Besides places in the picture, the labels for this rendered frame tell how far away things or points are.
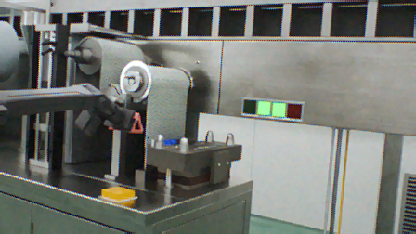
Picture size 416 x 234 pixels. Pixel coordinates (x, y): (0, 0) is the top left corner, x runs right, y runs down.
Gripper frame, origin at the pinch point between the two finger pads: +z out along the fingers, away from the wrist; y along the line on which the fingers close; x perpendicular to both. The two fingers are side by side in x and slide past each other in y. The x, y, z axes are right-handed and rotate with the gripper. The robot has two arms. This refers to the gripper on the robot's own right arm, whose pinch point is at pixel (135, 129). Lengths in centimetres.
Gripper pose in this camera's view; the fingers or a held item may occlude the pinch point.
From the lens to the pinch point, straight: 151.4
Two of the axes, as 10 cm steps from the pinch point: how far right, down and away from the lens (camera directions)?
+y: 8.4, 0.9, -5.4
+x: 3.1, -8.9, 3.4
